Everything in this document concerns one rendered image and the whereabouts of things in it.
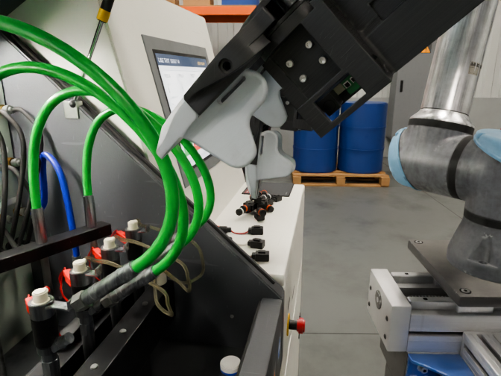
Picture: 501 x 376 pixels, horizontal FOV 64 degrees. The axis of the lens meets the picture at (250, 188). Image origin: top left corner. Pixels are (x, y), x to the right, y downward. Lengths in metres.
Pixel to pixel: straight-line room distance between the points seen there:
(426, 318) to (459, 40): 0.49
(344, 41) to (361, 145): 5.03
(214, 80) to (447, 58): 0.65
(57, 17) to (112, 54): 0.12
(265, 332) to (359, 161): 4.67
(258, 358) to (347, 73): 0.50
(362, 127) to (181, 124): 4.98
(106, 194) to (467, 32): 0.72
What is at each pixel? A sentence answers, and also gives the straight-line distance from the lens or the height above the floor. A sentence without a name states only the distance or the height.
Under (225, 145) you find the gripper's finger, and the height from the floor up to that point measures 1.32.
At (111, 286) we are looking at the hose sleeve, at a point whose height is 1.14.
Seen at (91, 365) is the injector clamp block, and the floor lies 0.98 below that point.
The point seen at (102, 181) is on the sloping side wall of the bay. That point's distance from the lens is 0.83.
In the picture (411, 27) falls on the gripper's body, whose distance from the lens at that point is 0.25.
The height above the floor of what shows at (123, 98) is 1.34.
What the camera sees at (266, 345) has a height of 0.95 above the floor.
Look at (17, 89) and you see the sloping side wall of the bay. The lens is 0.89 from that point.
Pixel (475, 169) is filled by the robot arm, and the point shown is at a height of 1.21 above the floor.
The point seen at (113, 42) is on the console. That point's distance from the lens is 0.83.
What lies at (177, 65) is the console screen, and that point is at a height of 1.39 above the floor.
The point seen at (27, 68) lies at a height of 1.37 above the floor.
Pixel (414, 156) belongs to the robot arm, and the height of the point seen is 1.22.
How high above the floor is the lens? 1.36
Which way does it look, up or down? 16 degrees down
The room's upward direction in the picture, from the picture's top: straight up
